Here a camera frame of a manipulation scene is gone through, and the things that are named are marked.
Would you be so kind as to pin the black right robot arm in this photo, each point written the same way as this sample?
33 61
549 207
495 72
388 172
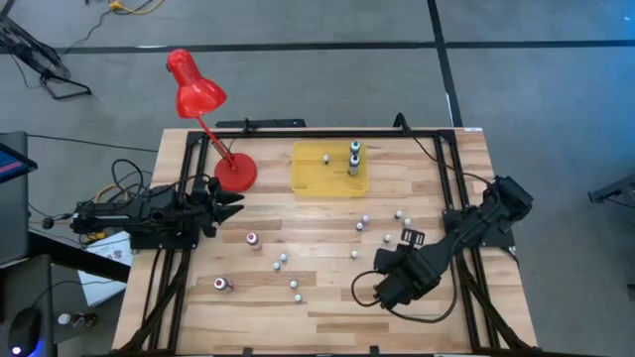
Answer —
511 198

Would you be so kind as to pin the white paper sheet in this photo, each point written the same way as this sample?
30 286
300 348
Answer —
99 292

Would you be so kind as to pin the black computer mouse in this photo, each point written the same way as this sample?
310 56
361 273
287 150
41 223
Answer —
25 327

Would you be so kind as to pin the black equipment stand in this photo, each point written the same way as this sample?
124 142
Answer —
615 191

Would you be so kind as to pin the pink cap food coloring bottle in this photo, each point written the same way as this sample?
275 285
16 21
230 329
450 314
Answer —
253 240

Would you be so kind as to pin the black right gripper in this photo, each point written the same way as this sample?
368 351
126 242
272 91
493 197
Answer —
417 268

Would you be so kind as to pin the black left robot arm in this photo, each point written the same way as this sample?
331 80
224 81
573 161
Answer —
124 210

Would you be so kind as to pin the black computer monitor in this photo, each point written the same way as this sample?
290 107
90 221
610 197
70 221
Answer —
12 208

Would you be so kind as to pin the black power strip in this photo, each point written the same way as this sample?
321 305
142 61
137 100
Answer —
268 123

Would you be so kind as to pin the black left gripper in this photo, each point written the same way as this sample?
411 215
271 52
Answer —
206 229

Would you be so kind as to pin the spare white-capped bottle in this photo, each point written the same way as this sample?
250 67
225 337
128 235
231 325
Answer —
64 319

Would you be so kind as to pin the red desk lamp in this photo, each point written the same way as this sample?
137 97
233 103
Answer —
196 89

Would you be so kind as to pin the red cap food coloring bottle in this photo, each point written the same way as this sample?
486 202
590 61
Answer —
221 283

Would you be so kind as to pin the yellow plastic tray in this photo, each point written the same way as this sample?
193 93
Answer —
322 178

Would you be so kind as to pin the black side desk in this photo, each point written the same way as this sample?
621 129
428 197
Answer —
74 258

